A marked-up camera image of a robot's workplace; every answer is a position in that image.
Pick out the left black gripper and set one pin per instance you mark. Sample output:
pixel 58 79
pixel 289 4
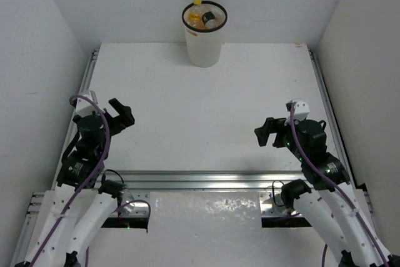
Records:
pixel 115 119

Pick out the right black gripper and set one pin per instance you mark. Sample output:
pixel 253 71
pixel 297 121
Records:
pixel 272 124

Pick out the white bin with black rim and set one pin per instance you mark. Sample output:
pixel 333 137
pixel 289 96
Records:
pixel 204 45

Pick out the front aluminium rail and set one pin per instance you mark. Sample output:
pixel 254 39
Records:
pixel 140 185

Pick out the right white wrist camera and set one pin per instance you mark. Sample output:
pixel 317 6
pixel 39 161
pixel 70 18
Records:
pixel 298 110

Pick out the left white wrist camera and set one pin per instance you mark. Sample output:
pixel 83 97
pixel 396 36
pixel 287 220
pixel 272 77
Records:
pixel 82 103

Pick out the left aluminium side rail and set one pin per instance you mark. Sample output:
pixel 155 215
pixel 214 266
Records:
pixel 72 136

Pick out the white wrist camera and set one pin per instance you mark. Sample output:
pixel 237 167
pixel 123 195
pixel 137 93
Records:
pixel 82 103
pixel 298 110

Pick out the clear bottle black label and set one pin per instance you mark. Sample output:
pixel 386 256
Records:
pixel 209 20

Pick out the right aluminium side rail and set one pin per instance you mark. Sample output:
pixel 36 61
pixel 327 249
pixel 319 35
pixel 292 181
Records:
pixel 336 133

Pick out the clear bottle with yellow cap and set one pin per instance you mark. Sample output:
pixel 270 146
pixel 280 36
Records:
pixel 195 13

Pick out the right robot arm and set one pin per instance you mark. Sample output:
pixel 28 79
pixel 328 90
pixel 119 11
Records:
pixel 326 198

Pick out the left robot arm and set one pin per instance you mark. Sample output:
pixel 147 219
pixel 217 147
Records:
pixel 70 226

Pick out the aluminium side rail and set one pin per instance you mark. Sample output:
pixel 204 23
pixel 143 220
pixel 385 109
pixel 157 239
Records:
pixel 72 136
pixel 336 133

